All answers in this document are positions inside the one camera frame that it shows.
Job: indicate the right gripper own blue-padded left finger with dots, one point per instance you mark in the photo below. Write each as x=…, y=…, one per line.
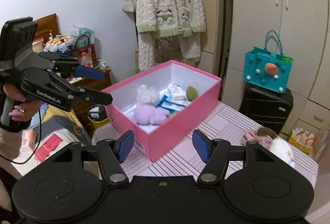
x=111, y=154

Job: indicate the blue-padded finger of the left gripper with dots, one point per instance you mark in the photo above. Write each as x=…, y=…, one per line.
x=82, y=71

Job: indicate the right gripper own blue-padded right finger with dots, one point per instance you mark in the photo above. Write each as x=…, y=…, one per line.
x=216, y=154

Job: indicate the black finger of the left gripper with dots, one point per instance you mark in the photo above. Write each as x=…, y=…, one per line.
x=95, y=96

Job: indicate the pink floral fabric scrunchie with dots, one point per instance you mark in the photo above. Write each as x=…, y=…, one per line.
x=249, y=135

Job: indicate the purple plush toy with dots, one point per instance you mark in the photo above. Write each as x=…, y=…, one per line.
x=149, y=115

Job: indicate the white mesh bath pouf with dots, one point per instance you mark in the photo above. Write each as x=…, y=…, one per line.
x=148, y=96

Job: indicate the person's left hand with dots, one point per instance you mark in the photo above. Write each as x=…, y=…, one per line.
x=24, y=111

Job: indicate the brown patterned handbag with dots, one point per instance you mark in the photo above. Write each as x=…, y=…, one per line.
x=88, y=49

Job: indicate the pink storage box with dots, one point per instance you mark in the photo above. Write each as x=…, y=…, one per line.
x=153, y=141

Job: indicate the flower bouquet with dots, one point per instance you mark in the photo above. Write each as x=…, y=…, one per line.
x=60, y=44

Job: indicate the white plush toy with glasses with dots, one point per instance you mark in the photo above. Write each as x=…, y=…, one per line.
x=277, y=146

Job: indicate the green egg sponge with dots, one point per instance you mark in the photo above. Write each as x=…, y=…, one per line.
x=191, y=93

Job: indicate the blue wipes packet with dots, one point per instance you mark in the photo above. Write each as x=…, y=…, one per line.
x=171, y=105

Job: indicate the pink booklet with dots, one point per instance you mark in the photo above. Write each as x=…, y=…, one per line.
x=47, y=147

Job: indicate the black suitcase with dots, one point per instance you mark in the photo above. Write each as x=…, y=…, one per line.
x=268, y=108

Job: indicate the white tissue packet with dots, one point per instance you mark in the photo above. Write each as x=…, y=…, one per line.
x=176, y=92

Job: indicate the teal tote bag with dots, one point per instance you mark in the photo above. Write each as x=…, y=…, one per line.
x=267, y=69

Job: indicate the cream knitted cardigan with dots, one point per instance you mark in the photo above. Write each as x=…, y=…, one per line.
x=178, y=21

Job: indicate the beige wardrobe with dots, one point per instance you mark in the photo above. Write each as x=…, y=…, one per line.
x=300, y=30

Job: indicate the black camera mount box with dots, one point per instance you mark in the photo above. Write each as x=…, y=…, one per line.
x=16, y=36

